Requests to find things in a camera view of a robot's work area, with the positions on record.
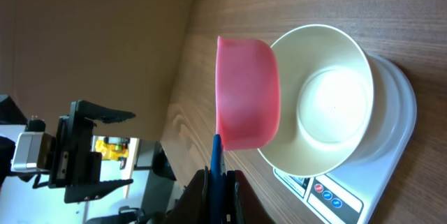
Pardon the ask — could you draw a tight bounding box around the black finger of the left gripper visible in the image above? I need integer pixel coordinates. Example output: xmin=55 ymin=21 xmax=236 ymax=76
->
xmin=64 ymin=179 xmax=133 ymax=204
xmin=75 ymin=100 xmax=136 ymax=124

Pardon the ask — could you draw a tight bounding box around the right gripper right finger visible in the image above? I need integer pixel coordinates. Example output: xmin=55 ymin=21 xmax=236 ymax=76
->
xmin=226 ymin=170 xmax=275 ymax=224

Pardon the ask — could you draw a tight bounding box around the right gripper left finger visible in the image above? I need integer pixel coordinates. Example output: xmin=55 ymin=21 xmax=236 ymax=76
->
xmin=166 ymin=167 xmax=210 ymax=224

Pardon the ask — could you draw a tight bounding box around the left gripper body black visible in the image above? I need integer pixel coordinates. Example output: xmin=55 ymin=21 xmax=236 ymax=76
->
xmin=48 ymin=100 xmax=101 ymax=188

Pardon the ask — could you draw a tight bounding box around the pink scoop blue handle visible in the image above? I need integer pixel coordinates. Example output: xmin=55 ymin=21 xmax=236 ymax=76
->
xmin=206 ymin=36 xmax=281 ymax=223

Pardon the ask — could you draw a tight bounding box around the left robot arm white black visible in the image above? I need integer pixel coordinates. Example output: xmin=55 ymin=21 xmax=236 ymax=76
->
xmin=1 ymin=95 xmax=135 ymax=203

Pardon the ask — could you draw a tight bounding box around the white digital kitchen scale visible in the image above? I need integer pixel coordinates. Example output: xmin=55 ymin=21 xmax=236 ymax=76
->
xmin=273 ymin=54 xmax=417 ymax=223

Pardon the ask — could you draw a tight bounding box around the white bowl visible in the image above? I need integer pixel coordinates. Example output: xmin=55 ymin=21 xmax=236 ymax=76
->
xmin=259 ymin=24 xmax=374 ymax=177

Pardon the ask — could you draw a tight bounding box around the yellow object in background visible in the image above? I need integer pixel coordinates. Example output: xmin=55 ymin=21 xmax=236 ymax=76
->
xmin=94 ymin=139 xmax=129 ymax=161

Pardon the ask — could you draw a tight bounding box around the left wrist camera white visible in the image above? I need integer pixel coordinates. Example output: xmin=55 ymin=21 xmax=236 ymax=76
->
xmin=12 ymin=116 xmax=56 ymax=173

